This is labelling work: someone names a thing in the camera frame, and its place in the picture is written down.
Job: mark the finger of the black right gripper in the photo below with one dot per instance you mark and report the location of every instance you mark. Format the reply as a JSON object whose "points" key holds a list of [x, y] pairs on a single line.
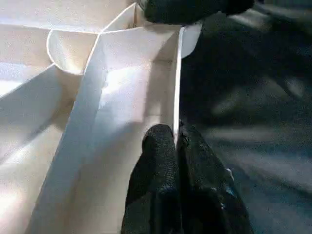
{"points": [[195, 9]]}

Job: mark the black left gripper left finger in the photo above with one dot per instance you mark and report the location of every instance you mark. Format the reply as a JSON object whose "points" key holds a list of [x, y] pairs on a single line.
{"points": [[153, 185]]}

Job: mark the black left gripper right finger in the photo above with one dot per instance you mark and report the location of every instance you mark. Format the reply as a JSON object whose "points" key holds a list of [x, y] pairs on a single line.
{"points": [[209, 200]]}

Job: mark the black work mat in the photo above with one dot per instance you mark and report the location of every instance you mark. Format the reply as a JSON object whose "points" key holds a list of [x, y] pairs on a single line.
{"points": [[253, 122]]}

